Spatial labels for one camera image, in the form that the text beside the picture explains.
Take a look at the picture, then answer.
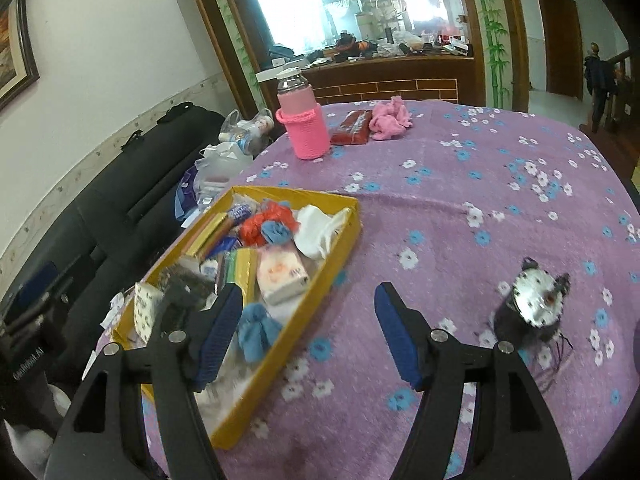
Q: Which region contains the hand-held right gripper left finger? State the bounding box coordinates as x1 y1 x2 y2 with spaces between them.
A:
50 282 244 480

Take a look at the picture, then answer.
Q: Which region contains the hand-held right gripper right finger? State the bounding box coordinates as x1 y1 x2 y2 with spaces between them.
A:
374 282 572 480

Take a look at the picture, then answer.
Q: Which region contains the brown knitted hat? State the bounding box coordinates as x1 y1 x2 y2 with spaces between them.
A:
162 265 218 331

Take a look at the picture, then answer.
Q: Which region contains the white floral tissue pack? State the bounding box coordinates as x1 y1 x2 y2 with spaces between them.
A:
134 281 167 345

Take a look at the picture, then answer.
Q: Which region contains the colourful sponge packet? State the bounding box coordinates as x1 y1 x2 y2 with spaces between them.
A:
222 249 259 288

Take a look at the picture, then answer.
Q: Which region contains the small white tissue pack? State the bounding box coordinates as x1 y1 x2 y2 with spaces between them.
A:
256 249 309 307

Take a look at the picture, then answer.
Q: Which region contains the blue floral tissue pack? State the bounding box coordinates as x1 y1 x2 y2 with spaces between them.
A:
207 236 242 263

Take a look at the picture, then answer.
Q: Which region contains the yellow cardboard box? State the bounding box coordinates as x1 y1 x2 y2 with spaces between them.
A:
111 185 361 451

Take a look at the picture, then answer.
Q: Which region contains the orange plastic bag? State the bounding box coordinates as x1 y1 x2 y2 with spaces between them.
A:
239 201 297 247

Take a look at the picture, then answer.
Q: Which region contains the white cloth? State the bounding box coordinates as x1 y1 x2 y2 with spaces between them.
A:
294 204 352 259

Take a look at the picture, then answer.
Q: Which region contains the black electric motor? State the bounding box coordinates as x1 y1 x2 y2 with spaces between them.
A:
491 256 576 392

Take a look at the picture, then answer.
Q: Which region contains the purple floral tablecloth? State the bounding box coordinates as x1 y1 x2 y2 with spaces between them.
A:
92 100 640 480

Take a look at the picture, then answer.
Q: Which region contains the purple blue cloth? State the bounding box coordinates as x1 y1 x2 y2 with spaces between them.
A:
174 166 202 222

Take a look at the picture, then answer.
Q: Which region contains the black sofa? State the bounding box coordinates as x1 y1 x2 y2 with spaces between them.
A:
0 104 242 411

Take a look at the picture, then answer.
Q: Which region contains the white plastic bag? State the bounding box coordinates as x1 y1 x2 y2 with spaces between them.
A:
194 141 254 197

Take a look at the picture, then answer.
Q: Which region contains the clear bag of bottles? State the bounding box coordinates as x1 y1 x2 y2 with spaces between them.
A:
219 108 276 157

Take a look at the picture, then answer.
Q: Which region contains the red packet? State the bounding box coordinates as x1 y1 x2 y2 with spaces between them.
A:
329 109 376 147

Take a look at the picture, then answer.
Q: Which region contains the pink cloth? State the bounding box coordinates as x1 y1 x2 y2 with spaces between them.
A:
368 95 414 142

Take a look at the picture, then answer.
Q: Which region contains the bottle in pink knitted sleeve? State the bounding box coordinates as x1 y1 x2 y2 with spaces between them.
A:
275 66 332 162

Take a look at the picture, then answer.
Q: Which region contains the wooden cabinet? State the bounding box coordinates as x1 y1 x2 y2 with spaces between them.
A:
255 55 477 109

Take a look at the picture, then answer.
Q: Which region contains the clutter of items on cabinet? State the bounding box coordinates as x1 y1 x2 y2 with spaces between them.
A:
267 7 473 68

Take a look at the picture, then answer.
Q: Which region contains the wooden stair railing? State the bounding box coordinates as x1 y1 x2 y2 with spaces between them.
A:
579 47 640 162

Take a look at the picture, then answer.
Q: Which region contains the wooden door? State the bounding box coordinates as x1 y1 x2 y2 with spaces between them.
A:
534 0 586 99

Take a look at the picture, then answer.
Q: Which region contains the glass partition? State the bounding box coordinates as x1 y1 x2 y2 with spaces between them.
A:
242 0 471 56

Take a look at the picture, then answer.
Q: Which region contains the framed wall picture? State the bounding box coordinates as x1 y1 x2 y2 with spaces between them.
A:
0 0 41 112

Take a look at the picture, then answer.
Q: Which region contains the bamboo wall decoration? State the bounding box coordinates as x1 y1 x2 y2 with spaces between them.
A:
464 0 512 109

